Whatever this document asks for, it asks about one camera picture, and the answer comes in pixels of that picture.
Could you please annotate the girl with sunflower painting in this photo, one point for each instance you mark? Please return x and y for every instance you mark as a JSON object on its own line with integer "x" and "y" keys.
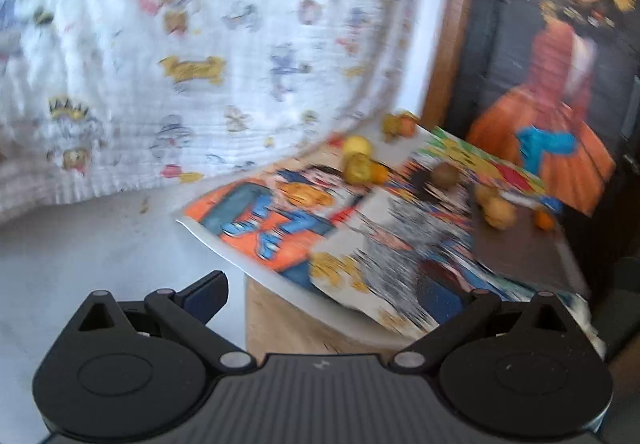
{"x": 555, "y": 91}

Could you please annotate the green yellow pear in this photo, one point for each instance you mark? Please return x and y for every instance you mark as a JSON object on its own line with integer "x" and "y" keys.
{"x": 357, "y": 169}

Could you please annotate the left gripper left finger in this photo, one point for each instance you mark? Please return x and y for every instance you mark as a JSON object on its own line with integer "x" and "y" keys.
{"x": 183, "y": 315}

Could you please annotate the anime character drawing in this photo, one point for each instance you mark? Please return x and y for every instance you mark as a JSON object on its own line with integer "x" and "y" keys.
{"x": 404, "y": 257}

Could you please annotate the striped pepino melon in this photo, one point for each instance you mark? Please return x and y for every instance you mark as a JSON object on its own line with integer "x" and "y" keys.
{"x": 499, "y": 213}

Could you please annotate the orange blue cartoon drawing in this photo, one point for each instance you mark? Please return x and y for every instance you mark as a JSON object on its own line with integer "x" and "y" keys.
{"x": 277, "y": 217}

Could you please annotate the small orange kumquat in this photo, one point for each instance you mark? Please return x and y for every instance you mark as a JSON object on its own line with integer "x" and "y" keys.
{"x": 544, "y": 219}

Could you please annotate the metal tray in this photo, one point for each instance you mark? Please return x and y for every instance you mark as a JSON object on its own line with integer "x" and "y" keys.
{"x": 524, "y": 253}

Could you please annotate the white cartoon print cloth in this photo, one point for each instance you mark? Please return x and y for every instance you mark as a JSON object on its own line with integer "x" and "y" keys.
{"x": 100, "y": 97}

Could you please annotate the yellow lemon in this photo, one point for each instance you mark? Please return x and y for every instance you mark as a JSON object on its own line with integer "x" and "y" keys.
{"x": 357, "y": 145}

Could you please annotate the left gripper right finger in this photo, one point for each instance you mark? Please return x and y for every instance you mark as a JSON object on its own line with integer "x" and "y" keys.
{"x": 430, "y": 351}

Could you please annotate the red apple at back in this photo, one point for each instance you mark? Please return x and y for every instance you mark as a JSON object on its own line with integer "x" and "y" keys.
{"x": 407, "y": 126}

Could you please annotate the large orange mandarin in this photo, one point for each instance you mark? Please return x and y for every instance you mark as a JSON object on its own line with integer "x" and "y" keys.
{"x": 378, "y": 173}

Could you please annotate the brown wooden frame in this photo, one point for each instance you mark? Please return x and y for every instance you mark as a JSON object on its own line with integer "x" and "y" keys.
{"x": 446, "y": 64}

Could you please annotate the brown kiwi with sticker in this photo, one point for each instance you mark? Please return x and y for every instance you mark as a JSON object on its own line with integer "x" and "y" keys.
{"x": 445, "y": 176}

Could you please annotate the green lemon at back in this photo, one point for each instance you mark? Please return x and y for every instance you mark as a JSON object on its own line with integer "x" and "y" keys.
{"x": 390, "y": 127}

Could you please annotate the Winnie the Pooh drawing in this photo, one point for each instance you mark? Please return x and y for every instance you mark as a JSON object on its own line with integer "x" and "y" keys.
{"x": 480, "y": 167}

